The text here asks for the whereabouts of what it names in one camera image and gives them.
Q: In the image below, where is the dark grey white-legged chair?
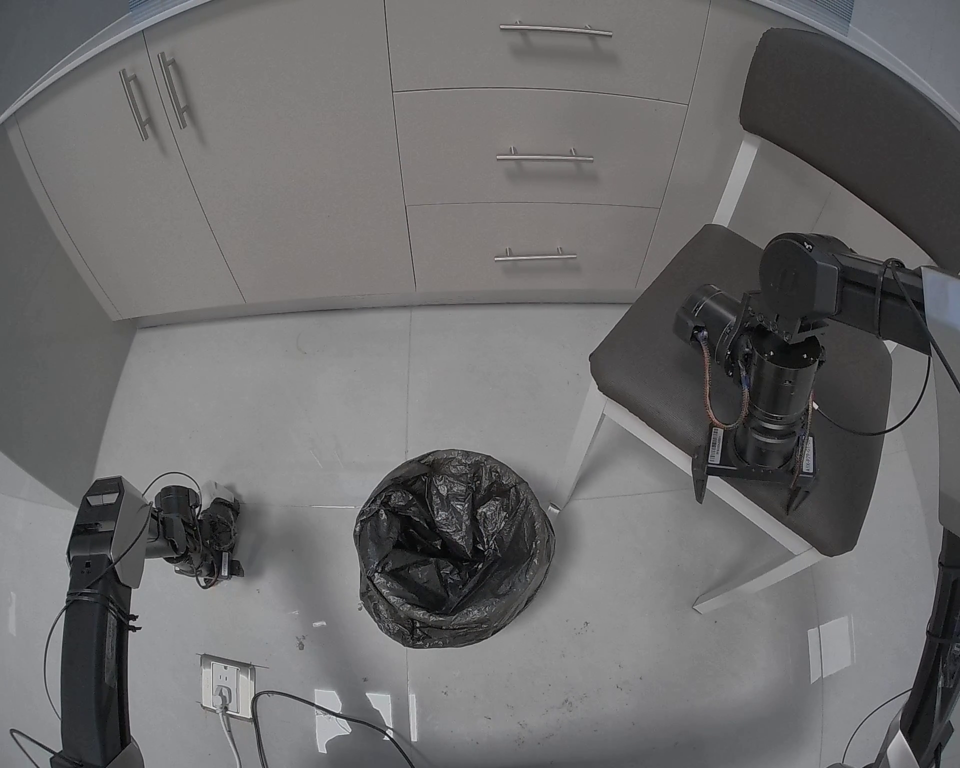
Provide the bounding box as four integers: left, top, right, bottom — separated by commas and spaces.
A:
561, 28, 960, 618

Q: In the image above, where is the white cable with plug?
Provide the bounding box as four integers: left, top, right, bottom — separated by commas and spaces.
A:
213, 686, 243, 768

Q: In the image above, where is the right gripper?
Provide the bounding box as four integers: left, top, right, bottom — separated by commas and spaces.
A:
691, 337, 826, 517

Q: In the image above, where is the black cable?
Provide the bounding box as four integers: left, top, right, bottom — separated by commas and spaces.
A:
142, 470, 202, 500
251, 690, 421, 768
813, 258, 936, 436

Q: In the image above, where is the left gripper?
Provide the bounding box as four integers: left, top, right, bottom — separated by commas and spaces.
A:
176, 501, 246, 590

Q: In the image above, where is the black plastic bag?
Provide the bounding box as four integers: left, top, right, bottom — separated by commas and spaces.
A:
354, 448, 556, 650

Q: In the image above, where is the beige cabinet with drawers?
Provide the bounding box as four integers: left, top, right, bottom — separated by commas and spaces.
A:
0, 0, 960, 325

